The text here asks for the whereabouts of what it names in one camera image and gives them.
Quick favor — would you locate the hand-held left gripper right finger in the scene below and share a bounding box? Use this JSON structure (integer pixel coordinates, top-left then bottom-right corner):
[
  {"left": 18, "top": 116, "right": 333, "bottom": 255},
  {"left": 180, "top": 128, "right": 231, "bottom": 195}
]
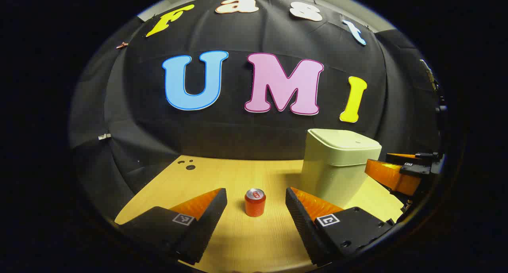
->
[{"left": 285, "top": 186, "right": 395, "bottom": 266}]

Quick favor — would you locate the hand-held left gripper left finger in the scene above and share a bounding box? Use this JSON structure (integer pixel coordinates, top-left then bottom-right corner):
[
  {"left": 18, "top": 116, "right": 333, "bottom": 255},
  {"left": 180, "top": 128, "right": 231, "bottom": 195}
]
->
[{"left": 115, "top": 188, "right": 228, "bottom": 265}]

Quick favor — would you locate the red pop can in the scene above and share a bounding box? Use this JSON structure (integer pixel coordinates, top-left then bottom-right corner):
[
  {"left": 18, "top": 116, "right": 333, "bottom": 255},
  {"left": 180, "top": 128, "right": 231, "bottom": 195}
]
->
[{"left": 244, "top": 188, "right": 267, "bottom": 217}]

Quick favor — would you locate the pale green desktop garbage bin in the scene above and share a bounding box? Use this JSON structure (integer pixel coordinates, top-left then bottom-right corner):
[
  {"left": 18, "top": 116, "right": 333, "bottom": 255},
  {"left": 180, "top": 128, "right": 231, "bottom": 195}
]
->
[{"left": 300, "top": 128, "right": 382, "bottom": 209}]

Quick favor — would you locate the wooden desktop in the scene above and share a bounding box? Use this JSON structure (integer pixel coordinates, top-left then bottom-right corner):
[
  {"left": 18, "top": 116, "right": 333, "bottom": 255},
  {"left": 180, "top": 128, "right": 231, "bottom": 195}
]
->
[{"left": 114, "top": 155, "right": 405, "bottom": 273}]

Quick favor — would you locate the black backdrop cloth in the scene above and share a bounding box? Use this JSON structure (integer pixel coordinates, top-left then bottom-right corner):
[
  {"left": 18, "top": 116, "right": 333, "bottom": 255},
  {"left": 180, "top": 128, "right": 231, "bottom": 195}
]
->
[{"left": 67, "top": 0, "right": 443, "bottom": 226}]

